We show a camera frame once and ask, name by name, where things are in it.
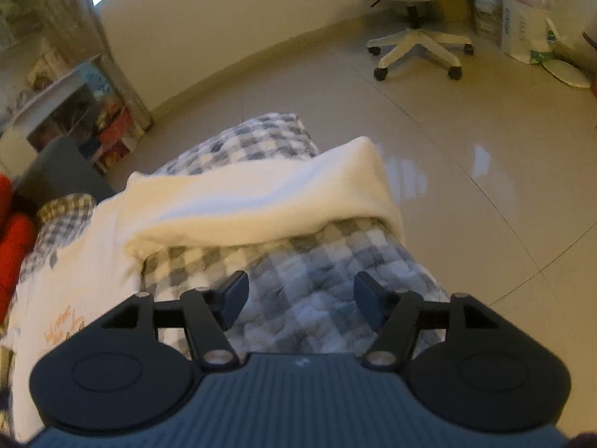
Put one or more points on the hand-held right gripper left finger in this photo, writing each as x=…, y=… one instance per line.
x=235, y=296

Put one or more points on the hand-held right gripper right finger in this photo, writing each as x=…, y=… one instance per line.
x=368, y=298

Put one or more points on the cream white printed T-shirt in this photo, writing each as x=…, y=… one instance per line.
x=261, y=196

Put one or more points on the grey white checkered blanket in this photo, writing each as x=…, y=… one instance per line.
x=317, y=289

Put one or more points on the row of colourful books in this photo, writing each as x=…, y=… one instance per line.
x=109, y=140

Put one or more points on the dark grey sofa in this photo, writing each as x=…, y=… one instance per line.
x=60, y=172

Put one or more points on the white office chair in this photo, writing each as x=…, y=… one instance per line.
x=410, y=39

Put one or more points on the white side table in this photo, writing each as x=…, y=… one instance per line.
x=46, y=93

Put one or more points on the white oval flat object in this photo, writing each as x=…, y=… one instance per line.
x=566, y=73

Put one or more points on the clear plastic storage bin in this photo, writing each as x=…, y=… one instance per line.
x=487, y=14

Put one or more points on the white paper bag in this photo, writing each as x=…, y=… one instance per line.
x=517, y=28

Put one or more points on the patterned grey curtain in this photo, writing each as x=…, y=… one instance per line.
x=84, y=18

